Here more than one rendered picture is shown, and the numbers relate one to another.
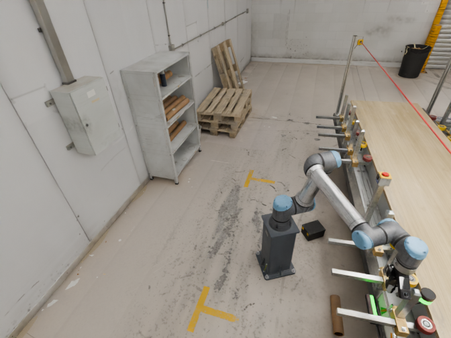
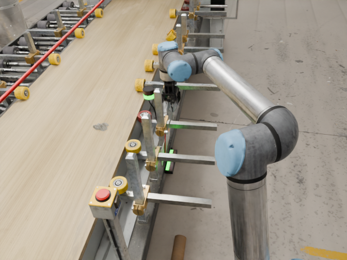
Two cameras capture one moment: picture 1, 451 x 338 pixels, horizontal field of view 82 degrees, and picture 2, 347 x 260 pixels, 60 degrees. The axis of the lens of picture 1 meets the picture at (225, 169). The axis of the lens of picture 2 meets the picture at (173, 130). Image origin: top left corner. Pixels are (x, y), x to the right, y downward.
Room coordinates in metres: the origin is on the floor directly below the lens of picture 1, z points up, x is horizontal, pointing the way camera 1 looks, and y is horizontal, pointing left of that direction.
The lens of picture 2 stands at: (1.92, -0.88, 1.94)
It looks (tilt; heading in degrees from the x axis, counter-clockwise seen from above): 40 degrees down; 177
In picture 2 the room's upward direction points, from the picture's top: 4 degrees counter-clockwise
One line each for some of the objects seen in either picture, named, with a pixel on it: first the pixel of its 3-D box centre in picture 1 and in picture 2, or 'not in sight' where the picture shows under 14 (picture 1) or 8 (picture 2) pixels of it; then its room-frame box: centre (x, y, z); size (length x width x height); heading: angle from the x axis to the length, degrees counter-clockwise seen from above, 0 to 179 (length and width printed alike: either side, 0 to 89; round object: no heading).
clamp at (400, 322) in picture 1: (399, 320); (161, 125); (0.58, -0.88, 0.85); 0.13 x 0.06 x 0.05; 165
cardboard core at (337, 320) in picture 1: (336, 314); (177, 259); (0.97, -0.86, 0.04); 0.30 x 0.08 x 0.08; 165
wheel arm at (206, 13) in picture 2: not in sight; (199, 12); (-0.87, -0.42, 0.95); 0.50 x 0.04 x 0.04; 75
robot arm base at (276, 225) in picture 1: (280, 218); not in sight; (1.50, -0.45, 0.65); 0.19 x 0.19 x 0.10
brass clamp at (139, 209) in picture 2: (376, 245); (141, 199); (1.07, -1.00, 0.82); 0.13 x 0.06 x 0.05; 165
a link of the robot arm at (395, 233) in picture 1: (391, 233); (178, 66); (0.79, -0.78, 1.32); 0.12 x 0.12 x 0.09; 13
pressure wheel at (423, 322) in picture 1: (422, 328); (145, 121); (0.54, -0.97, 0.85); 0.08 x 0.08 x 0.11
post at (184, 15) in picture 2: not in sight; (184, 43); (-0.36, -0.62, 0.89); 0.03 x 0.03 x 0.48; 75
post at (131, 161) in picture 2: (378, 236); (138, 193); (1.09, -1.01, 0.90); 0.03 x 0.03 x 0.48; 75
